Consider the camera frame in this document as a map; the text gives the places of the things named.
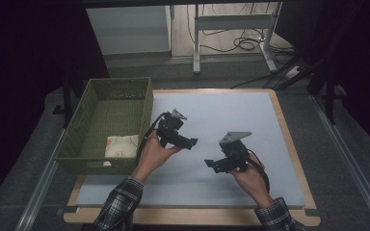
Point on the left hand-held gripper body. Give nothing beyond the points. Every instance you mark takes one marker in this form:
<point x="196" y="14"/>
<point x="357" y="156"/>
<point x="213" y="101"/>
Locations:
<point x="168" y="128"/>

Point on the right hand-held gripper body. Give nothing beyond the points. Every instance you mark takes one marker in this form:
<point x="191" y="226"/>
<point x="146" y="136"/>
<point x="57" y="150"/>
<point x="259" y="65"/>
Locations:
<point x="236" y="154"/>

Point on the cream cloth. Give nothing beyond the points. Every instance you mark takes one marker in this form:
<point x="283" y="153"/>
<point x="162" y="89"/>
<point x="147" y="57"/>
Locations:
<point x="122" y="147"/>

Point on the green plastic basket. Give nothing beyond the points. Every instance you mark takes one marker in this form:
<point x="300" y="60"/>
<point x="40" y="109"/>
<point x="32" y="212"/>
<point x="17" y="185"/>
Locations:
<point x="112" y="118"/>

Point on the person's right hand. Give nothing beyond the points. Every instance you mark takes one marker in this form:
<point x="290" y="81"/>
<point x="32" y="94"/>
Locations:
<point x="253" y="183"/>

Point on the person's left hand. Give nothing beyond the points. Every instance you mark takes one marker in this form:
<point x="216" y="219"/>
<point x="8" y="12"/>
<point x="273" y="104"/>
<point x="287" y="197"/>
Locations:
<point x="151" y="157"/>

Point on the white table board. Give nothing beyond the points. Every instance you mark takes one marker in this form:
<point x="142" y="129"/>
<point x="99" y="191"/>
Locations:
<point x="237" y="109"/>

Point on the white power strip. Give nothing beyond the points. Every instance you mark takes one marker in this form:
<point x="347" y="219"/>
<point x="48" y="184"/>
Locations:
<point x="293" y="72"/>

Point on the black metal stand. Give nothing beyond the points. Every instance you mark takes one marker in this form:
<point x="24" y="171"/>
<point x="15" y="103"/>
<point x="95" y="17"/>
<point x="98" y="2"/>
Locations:
<point x="66" y="102"/>
<point x="329" y="96"/>

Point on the white cabinet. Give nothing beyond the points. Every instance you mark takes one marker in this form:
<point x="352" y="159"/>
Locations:
<point x="128" y="29"/>

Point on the dark curtain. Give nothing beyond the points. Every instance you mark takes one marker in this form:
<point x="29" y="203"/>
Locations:
<point x="19" y="64"/>
<point x="359" y="64"/>

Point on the aluminium rail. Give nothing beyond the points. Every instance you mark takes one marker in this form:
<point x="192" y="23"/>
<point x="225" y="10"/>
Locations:
<point x="38" y="189"/>
<point x="350" y="160"/>

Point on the grey metal desk frame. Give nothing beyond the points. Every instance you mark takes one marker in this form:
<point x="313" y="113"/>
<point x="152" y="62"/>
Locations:
<point x="231" y="22"/>

